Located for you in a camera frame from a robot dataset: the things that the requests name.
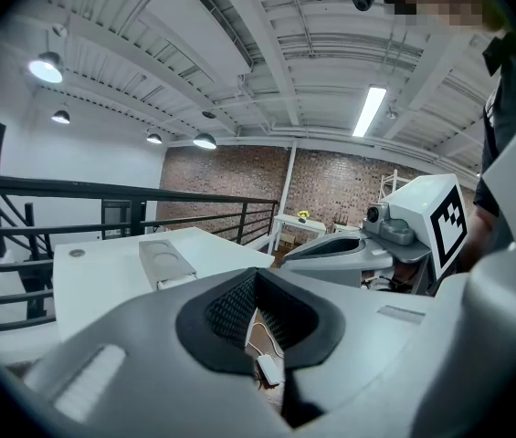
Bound black framed cabinet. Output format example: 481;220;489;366
100;198;132;239

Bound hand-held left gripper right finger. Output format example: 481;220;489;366
257;266;437;430

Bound white pillar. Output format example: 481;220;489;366
284;141;298;216

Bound white side table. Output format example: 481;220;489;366
273;214;327;255

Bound white power adapter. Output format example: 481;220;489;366
255;354;281;386

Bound grey rectangular box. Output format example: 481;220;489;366
156;275;197;291
138;239;197;291

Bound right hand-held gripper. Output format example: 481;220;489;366
279;173;469;297

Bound person's black clothing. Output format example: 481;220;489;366
472;29;516;255

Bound white cable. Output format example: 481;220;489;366
246;321;286;360

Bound person's right forearm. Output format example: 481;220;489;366
460;207;499;273

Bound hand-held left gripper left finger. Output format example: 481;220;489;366
22;266;293;438

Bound white tube ceiling light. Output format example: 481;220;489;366
352;86;387;138

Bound black metal railing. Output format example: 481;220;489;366
0;171;279;332

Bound white shelf rack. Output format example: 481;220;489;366
379;170;412;200

